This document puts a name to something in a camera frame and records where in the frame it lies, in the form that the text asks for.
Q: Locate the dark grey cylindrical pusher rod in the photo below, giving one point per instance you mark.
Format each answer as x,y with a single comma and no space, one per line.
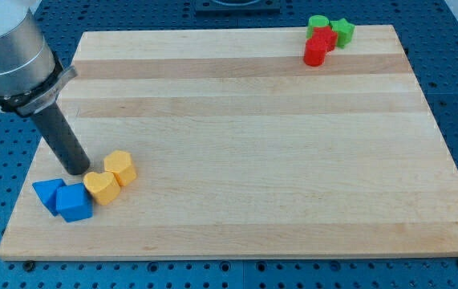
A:
55,130

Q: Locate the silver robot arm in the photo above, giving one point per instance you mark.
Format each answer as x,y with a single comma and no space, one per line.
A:
31,78

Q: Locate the yellow hexagon block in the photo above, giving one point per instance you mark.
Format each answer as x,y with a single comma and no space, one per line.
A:
120,163

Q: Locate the yellow heart block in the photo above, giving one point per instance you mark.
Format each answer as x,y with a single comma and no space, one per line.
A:
103,187

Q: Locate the blue triangle block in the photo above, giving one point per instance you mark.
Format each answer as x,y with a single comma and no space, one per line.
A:
47,191

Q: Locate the blue cube block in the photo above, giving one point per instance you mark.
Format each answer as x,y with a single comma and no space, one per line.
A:
73,202

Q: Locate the black screw bottom left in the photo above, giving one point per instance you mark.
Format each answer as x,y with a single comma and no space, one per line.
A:
28,266

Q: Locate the light wooden board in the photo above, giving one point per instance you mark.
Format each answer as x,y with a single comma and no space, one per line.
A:
243,151

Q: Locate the red cylinder block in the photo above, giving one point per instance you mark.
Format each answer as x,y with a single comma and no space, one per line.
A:
315,52

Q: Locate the green cylinder block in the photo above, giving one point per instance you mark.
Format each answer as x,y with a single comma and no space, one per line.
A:
316,21

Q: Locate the red star block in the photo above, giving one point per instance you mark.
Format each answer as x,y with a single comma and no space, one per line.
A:
326,34

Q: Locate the green star block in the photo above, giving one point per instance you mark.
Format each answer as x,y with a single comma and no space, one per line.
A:
344,29

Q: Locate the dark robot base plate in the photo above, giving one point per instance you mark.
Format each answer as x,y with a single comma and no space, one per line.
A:
236,6

